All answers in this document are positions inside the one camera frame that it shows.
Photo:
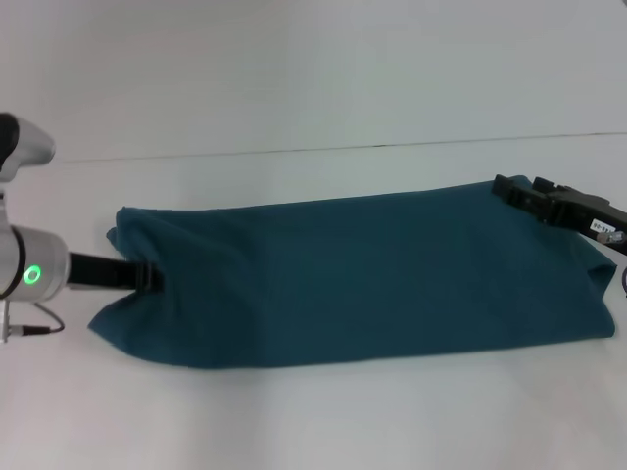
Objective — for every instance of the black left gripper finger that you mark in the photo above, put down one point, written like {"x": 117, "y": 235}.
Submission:
{"x": 149, "y": 278}

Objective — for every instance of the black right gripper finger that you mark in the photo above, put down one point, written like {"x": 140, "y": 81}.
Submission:
{"x": 546, "y": 185}
{"x": 514, "y": 196}

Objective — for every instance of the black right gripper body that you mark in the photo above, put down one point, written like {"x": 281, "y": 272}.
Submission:
{"x": 583, "y": 215}

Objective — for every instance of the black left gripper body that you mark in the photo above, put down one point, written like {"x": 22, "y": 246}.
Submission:
{"x": 100, "y": 271}

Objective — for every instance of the teal T-shirt with FREE print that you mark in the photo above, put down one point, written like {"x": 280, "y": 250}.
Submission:
{"x": 343, "y": 274}

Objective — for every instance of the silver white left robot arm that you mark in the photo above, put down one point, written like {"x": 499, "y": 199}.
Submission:
{"x": 34, "y": 264}

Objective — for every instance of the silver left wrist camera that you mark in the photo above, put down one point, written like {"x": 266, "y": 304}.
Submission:
{"x": 22, "y": 147}

